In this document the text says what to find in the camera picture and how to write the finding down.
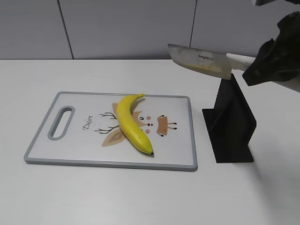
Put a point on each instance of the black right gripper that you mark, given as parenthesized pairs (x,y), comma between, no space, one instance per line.
(278,60)

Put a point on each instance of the white handled kitchen knife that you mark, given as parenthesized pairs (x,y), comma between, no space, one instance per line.
(207,62)

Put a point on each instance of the yellow plastic banana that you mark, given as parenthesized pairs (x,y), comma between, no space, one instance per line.
(130,127)

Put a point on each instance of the black knife stand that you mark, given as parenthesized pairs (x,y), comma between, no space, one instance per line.
(230,124)

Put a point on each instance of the white grey deer cutting board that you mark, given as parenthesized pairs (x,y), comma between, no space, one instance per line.
(81,129)

